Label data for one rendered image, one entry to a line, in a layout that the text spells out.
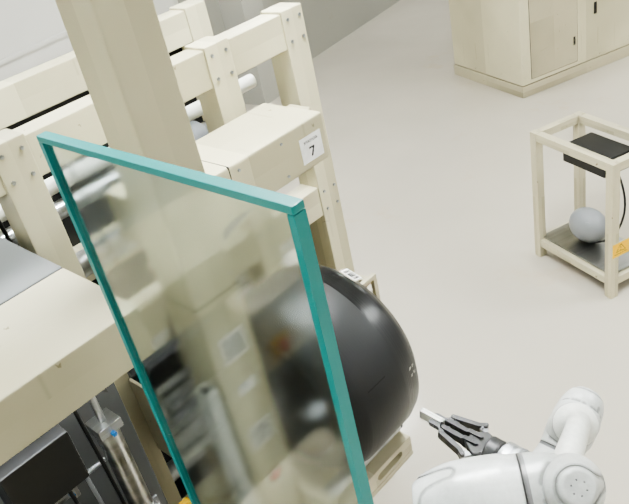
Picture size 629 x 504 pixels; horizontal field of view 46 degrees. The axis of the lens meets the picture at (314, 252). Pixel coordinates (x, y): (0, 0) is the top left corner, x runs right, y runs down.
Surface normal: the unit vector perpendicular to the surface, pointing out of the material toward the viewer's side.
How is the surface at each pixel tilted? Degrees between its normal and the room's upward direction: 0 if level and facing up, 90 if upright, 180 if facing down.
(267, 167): 90
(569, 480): 44
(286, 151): 90
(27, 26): 90
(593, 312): 0
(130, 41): 90
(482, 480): 18
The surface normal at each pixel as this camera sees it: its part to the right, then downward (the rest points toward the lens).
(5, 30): 0.82, 0.15
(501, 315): -0.19, -0.83
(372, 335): 0.44, -0.33
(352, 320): 0.29, -0.51
